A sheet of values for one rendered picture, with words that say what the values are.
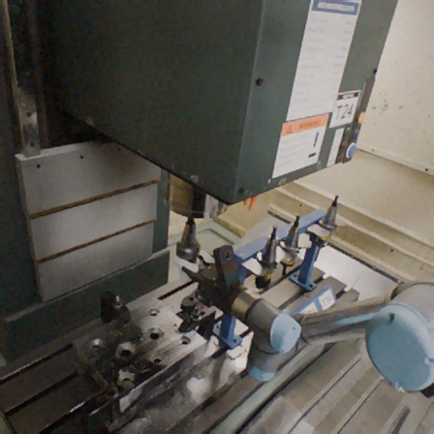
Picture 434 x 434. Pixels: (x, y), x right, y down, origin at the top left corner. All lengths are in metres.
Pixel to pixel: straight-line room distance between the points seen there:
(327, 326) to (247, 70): 0.59
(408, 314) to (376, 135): 1.19
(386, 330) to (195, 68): 0.51
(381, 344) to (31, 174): 0.94
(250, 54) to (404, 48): 1.14
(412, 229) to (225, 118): 1.27
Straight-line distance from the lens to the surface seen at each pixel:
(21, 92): 1.13
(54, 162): 1.21
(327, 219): 1.37
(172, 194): 0.88
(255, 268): 1.10
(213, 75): 0.67
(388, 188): 1.79
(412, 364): 0.67
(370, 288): 1.88
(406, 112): 1.71
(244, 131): 0.65
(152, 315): 1.28
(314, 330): 0.98
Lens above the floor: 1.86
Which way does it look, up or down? 30 degrees down
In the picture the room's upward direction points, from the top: 8 degrees clockwise
